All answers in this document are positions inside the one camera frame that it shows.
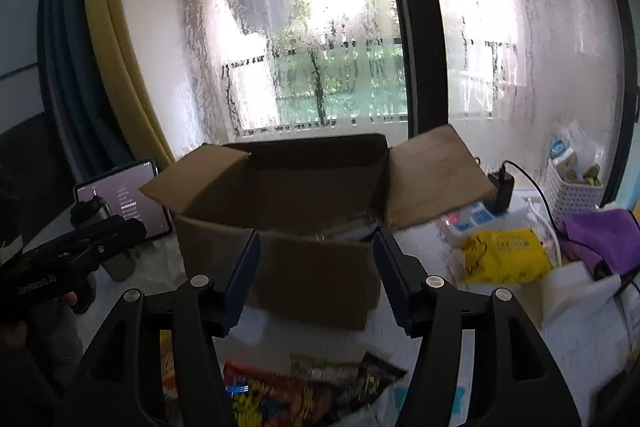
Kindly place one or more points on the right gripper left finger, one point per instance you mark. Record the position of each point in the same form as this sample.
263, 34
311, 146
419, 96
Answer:
119, 380

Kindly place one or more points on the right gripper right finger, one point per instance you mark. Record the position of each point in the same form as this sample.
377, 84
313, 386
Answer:
481, 360

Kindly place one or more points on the red yellow snack bag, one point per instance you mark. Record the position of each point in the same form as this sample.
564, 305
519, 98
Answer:
262, 398

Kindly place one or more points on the black yellow snack bag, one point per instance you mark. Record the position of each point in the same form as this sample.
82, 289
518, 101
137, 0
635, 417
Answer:
355, 384

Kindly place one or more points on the orange snack bag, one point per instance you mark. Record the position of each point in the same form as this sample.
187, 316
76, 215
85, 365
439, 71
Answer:
167, 365

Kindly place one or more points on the left hand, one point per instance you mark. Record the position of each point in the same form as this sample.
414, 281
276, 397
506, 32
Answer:
17, 322

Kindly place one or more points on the white tissue roll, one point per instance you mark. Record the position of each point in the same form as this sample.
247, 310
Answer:
569, 293

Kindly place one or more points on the yellow wet wipes pack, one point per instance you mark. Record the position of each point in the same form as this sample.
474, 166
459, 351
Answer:
504, 257

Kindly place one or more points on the tablet with dark screen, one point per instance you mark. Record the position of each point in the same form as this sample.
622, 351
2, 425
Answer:
120, 188

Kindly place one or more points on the teal curtain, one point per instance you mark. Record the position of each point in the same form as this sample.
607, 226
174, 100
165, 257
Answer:
73, 93

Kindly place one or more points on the purple cloth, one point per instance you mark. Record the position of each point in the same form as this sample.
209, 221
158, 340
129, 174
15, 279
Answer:
607, 241

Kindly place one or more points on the yellow curtain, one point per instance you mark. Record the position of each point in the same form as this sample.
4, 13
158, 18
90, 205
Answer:
123, 81

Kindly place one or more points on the black power adapter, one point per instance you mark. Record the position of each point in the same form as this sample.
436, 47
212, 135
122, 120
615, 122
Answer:
504, 184

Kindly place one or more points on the brown cardboard box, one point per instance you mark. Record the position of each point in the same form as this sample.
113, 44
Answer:
298, 195

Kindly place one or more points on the black window frame post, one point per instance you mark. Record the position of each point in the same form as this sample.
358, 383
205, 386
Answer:
423, 45

